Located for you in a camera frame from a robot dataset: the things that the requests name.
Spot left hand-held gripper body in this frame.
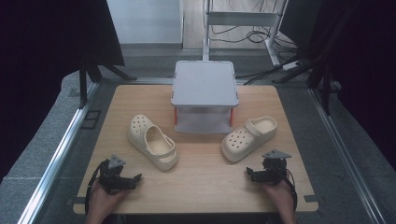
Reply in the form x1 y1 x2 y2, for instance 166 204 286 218
98 154 137 196

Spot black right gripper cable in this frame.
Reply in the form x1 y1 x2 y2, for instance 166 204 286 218
270 164 299 213

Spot black curtain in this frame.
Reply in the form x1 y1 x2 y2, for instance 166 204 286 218
0 0 126 185
278 0 396 172

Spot black floor cables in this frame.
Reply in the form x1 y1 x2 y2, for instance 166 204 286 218
208 0 300 46

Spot cream clog shoe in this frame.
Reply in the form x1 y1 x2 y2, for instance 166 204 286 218
220 116 278 163
127 113 179 172

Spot black tripod stand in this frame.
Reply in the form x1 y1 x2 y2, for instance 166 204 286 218
272 6 342 117
78 49 138 110

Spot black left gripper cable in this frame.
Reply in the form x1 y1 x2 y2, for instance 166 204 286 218
84 160 110 216

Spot person's left hand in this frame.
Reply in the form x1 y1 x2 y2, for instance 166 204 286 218
89 181 129 217

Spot black floor bracket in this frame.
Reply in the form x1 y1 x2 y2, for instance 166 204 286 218
80 109 103 131

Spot grey two-tier shoe rack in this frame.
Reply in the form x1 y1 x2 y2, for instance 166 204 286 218
170 60 240 135

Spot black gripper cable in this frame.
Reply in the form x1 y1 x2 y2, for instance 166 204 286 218
270 164 299 213
84 160 110 216

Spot aluminium rail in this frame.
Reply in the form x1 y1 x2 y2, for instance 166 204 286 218
307 87 389 224
17 81 101 224

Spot white power strip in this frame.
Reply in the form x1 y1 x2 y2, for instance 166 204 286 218
281 61 304 72

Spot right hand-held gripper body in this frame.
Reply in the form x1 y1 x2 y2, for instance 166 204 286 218
252 149 293 187

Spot person's right hand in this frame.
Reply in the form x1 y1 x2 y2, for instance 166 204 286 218
261 178 296 213

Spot white metal stand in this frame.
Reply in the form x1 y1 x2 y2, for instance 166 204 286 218
202 0 290 67

